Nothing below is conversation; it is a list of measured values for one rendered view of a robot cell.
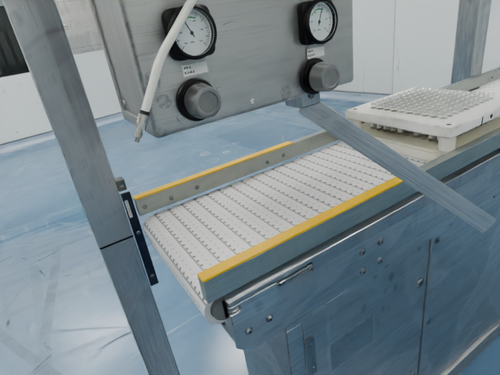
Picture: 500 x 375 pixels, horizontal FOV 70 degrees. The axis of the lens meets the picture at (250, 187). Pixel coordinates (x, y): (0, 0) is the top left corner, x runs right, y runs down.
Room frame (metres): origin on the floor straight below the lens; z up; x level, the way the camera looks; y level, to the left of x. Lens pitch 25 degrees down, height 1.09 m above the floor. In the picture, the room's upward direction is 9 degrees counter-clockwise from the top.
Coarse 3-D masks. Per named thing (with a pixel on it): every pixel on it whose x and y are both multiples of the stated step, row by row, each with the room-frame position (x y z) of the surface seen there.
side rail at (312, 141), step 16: (464, 80) 1.01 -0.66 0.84; (480, 80) 1.04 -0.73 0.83; (304, 144) 0.72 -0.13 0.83; (320, 144) 0.74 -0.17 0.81; (256, 160) 0.66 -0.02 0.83; (272, 160) 0.68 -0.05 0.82; (208, 176) 0.61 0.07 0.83; (224, 176) 0.63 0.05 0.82; (240, 176) 0.64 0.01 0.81; (160, 192) 0.57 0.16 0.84; (176, 192) 0.58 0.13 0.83; (192, 192) 0.59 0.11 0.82; (144, 208) 0.55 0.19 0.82
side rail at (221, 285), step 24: (480, 144) 0.56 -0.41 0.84; (432, 168) 0.50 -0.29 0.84; (456, 168) 0.53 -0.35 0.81; (384, 192) 0.45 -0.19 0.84; (408, 192) 0.47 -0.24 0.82; (336, 216) 0.40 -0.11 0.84; (360, 216) 0.42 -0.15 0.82; (288, 240) 0.36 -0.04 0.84; (312, 240) 0.38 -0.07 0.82; (240, 264) 0.33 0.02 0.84; (264, 264) 0.35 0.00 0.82; (216, 288) 0.31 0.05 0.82
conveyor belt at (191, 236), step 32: (320, 160) 0.68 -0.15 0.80; (352, 160) 0.66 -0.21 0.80; (416, 160) 0.61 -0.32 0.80; (224, 192) 0.60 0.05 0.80; (256, 192) 0.58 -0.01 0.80; (288, 192) 0.56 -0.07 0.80; (320, 192) 0.54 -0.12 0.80; (352, 192) 0.52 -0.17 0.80; (160, 224) 0.52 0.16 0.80; (192, 224) 0.50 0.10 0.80; (224, 224) 0.48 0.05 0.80; (256, 224) 0.47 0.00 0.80; (288, 224) 0.46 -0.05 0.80; (192, 256) 0.41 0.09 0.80; (224, 256) 0.40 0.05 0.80; (192, 288) 0.36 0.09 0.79; (224, 320) 0.33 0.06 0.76
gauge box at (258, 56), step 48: (96, 0) 0.34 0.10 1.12; (144, 0) 0.28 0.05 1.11; (240, 0) 0.32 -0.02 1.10; (288, 0) 0.34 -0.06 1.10; (336, 0) 0.37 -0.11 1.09; (144, 48) 0.28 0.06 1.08; (240, 48) 0.31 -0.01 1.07; (288, 48) 0.34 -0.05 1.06; (336, 48) 0.36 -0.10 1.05; (240, 96) 0.31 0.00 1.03; (288, 96) 0.33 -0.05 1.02
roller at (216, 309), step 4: (216, 300) 0.33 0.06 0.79; (220, 300) 0.33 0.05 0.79; (212, 304) 0.33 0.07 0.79; (216, 304) 0.32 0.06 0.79; (220, 304) 0.33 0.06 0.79; (224, 304) 0.33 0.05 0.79; (212, 308) 0.32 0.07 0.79; (216, 308) 0.32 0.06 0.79; (220, 308) 0.33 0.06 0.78; (224, 308) 0.33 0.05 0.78; (212, 312) 0.32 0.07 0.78; (216, 312) 0.32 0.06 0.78; (220, 312) 0.32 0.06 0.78; (224, 312) 0.33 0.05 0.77; (216, 316) 0.32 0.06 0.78; (220, 316) 0.32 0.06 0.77; (224, 316) 0.33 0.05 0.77; (228, 316) 0.33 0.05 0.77; (220, 320) 0.32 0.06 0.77
